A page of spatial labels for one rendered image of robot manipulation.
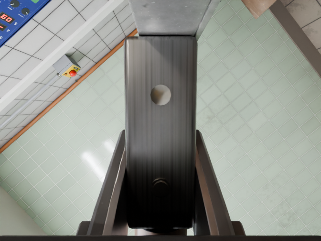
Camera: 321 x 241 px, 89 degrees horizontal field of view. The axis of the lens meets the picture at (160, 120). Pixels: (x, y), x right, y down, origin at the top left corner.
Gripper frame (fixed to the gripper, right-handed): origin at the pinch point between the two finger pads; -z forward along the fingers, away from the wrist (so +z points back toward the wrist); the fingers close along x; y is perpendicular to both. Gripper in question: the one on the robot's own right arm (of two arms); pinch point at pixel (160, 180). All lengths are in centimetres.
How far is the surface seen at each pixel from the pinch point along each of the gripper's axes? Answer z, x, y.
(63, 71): -84, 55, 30
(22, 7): -61, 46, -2
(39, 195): -59, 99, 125
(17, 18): -61, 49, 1
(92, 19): -92, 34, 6
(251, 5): -85, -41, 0
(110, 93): -107, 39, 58
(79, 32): -88, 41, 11
